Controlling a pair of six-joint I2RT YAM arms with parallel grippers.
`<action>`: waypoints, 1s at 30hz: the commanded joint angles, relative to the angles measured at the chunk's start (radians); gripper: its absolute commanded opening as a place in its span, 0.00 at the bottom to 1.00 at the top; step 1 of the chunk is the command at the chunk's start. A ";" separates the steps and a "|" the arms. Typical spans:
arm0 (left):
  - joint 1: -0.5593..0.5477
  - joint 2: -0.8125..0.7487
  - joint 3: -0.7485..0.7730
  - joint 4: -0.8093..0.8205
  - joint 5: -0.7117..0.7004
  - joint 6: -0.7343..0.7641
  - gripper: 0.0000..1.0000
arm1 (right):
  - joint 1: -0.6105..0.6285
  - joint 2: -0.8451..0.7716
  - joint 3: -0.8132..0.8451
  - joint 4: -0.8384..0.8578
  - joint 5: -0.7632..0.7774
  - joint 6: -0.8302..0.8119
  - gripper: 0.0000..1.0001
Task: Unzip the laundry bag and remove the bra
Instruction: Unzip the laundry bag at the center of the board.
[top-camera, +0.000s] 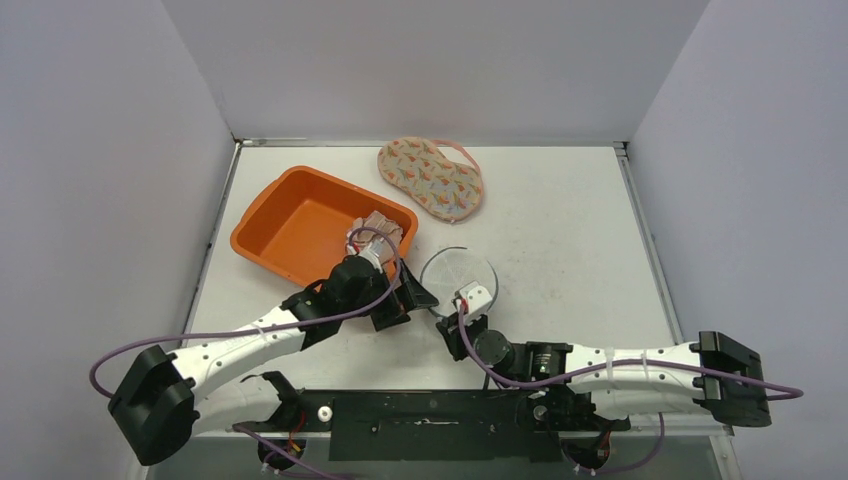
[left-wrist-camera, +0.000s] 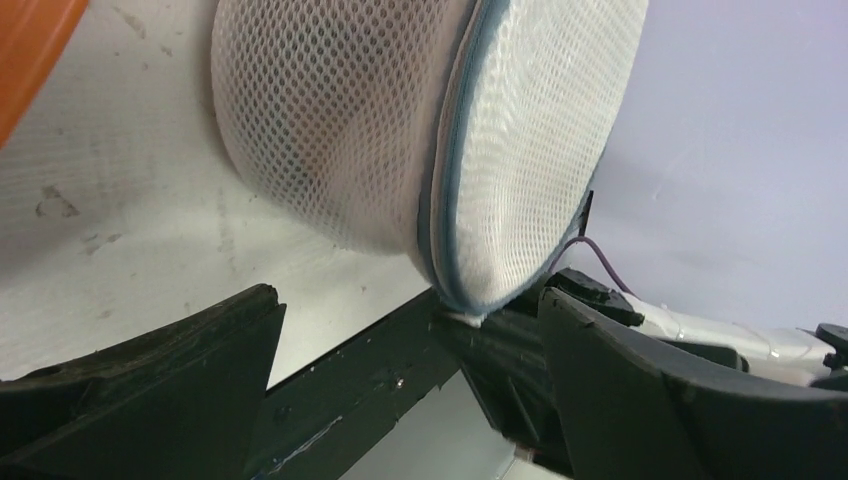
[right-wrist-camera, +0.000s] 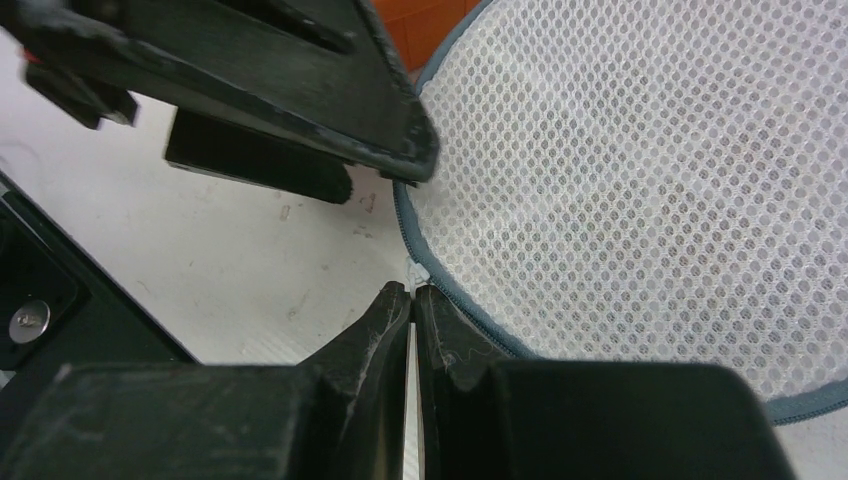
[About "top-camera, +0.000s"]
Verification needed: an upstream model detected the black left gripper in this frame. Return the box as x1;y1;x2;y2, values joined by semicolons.
341;259;438;331

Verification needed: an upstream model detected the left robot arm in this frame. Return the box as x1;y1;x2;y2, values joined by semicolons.
108;255;438;466

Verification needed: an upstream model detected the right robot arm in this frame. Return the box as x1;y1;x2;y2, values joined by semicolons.
436;315;772;429

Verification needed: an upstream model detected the floral padded bra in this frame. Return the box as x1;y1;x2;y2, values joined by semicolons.
377;137;484;224

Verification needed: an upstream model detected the beige crumpled garment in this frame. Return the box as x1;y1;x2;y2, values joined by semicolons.
345;211;404;254

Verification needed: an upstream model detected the orange plastic tub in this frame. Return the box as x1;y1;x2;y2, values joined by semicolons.
230;166;418;286

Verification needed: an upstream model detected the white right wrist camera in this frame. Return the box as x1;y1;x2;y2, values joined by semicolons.
457;281;494;319

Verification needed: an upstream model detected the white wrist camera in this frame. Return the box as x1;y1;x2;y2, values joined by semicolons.
356;239;394;268
457;281;494;319

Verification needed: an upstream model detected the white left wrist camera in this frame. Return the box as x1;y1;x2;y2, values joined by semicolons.
356;239;394;268

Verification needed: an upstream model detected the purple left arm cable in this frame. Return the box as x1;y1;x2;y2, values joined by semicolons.
89;226;403;400

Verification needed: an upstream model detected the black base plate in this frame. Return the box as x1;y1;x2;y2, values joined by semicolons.
258;389;631;462

